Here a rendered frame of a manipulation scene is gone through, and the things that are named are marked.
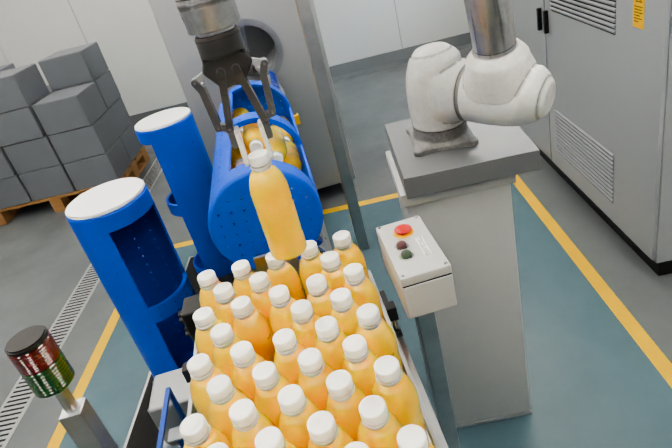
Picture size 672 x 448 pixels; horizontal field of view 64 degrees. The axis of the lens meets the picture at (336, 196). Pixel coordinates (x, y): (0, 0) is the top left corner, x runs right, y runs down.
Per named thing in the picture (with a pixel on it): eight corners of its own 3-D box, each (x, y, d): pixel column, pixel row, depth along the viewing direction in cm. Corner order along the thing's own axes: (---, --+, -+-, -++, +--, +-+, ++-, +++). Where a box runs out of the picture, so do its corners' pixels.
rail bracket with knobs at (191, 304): (232, 319, 133) (218, 287, 128) (232, 338, 127) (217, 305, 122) (193, 330, 133) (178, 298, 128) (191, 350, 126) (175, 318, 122)
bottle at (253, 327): (249, 390, 110) (219, 323, 101) (263, 364, 116) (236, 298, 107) (279, 393, 107) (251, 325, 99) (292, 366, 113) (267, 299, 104)
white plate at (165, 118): (173, 104, 277) (174, 106, 278) (124, 126, 262) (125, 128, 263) (200, 109, 258) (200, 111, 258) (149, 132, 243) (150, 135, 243)
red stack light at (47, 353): (65, 341, 88) (54, 323, 86) (54, 369, 82) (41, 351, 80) (27, 352, 87) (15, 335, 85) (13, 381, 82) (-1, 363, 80)
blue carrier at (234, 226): (297, 143, 217) (284, 74, 204) (331, 258, 139) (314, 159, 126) (227, 156, 215) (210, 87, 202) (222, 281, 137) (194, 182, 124)
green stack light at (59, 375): (79, 363, 90) (66, 341, 88) (69, 392, 84) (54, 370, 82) (42, 374, 90) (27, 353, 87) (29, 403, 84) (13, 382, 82)
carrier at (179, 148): (228, 243, 319) (188, 269, 303) (174, 106, 278) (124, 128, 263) (255, 256, 299) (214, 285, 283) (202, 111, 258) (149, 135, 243)
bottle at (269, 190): (277, 263, 102) (247, 178, 94) (267, 246, 108) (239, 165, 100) (310, 248, 104) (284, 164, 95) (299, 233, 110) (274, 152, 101)
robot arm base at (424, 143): (461, 113, 167) (460, 97, 164) (479, 144, 148) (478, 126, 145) (404, 125, 168) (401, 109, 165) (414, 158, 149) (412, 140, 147)
